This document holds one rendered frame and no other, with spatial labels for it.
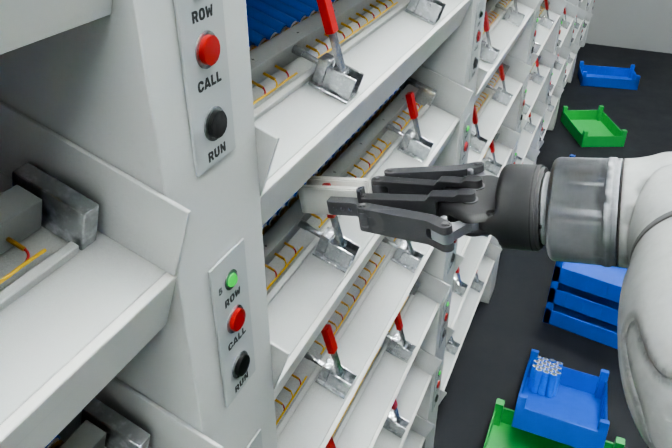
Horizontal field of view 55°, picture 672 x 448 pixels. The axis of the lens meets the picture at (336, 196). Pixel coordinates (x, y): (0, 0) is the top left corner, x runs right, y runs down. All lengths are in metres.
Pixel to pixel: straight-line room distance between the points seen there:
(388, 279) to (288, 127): 0.48
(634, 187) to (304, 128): 0.26
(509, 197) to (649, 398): 0.22
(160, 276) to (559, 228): 0.31
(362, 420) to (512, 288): 1.26
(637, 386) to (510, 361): 1.55
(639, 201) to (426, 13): 0.40
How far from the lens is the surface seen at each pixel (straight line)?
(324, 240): 0.67
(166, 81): 0.34
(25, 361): 0.34
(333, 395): 0.80
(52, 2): 0.29
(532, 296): 2.18
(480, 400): 1.83
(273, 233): 0.65
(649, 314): 0.41
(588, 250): 0.55
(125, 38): 0.32
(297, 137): 0.51
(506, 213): 0.55
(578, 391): 1.91
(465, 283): 1.56
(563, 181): 0.54
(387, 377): 1.08
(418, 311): 1.20
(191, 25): 0.35
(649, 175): 0.54
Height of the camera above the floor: 1.34
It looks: 31 degrees down
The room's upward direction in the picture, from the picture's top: straight up
